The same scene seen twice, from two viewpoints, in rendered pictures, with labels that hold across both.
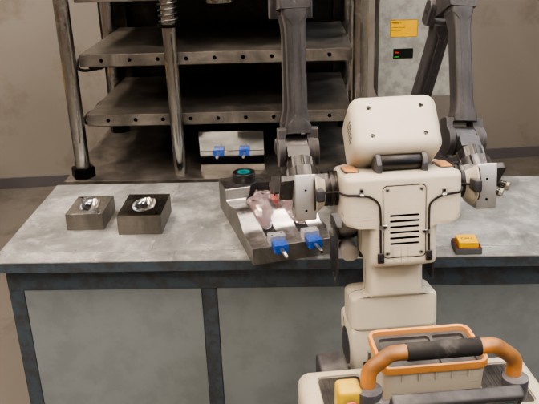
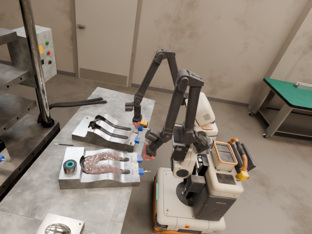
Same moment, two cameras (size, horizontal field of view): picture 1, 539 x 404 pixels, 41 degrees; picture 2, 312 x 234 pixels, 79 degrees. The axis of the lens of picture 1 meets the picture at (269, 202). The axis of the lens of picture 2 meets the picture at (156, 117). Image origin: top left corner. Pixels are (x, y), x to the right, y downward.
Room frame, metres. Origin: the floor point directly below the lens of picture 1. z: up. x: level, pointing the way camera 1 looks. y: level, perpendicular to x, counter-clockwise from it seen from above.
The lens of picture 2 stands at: (2.01, 0.83, 1.98)
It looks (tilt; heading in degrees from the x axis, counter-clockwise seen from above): 36 degrees down; 267
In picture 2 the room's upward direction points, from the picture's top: 14 degrees clockwise
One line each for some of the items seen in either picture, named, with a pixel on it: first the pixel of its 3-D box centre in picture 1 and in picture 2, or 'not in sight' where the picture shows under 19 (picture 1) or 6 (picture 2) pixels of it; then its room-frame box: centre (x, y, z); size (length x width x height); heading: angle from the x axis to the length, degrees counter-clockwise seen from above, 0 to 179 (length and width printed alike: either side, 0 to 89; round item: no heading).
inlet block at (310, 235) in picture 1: (314, 243); (140, 159); (1.99, -0.13, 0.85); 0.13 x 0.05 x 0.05; 15
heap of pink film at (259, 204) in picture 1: (273, 201); (103, 161); (2.24, -0.01, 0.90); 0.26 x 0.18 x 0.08; 15
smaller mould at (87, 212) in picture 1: (91, 212); not in sight; (2.37, 0.63, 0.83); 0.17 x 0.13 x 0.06; 177
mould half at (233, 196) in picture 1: (272, 213); (102, 166); (2.24, -0.01, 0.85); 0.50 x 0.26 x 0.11; 15
